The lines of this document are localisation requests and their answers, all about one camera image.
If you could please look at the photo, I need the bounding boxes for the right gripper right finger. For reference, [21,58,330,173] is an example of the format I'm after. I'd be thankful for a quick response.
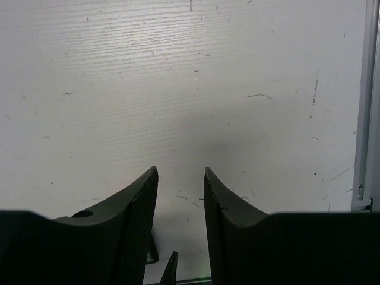
[204,168,379,284]

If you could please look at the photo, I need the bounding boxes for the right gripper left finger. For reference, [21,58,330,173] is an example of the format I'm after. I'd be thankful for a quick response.
[1,167,158,284]

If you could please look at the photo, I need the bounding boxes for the grey aluminium frame rail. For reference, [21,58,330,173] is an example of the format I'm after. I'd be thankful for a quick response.
[351,1,379,213]

